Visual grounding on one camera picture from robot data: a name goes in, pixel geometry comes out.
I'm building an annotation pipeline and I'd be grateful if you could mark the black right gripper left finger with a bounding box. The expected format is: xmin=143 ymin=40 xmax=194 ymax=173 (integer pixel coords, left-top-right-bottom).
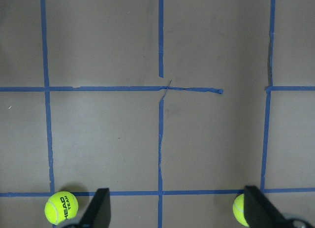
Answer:
xmin=78 ymin=188 xmax=110 ymax=228

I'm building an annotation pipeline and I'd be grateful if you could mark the Wilson tennis ball near right base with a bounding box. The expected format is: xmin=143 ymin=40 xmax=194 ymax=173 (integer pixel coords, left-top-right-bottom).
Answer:
xmin=232 ymin=194 xmax=249 ymax=227

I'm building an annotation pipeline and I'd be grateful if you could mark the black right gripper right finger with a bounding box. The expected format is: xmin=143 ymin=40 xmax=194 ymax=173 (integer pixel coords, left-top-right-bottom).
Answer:
xmin=244 ymin=186 xmax=290 ymax=228

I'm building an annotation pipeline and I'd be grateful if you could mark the HEAD tennis ball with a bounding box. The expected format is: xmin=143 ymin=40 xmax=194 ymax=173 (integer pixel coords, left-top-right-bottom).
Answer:
xmin=44 ymin=191 xmax=79 ymax=225

